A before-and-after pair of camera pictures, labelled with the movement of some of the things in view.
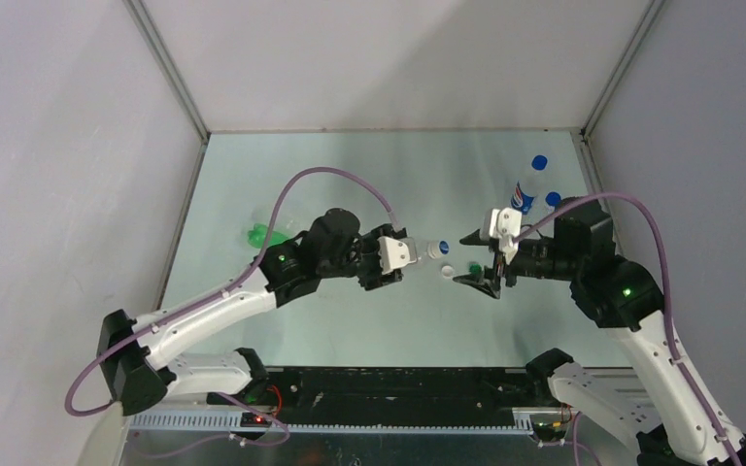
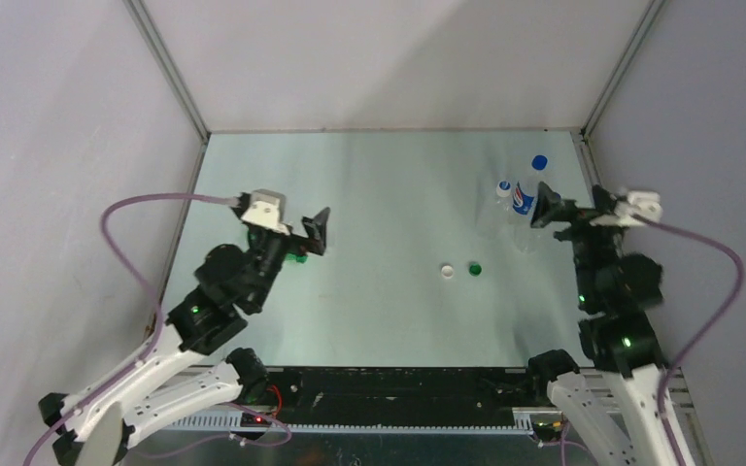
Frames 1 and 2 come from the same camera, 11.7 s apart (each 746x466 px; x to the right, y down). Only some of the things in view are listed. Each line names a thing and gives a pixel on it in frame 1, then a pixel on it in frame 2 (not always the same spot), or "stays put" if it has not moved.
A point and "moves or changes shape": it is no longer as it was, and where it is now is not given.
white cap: x=438 y=249 → x=504 y=188
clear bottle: x=432 y=249 moves or changes shape
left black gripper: x=377 y=279 → x=316 y=228
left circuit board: x=252 y=419 stays put
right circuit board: x=549 y=431 stays put
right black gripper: x=488 y=281 → x=550 y=206
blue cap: x=539 y=162 stays put
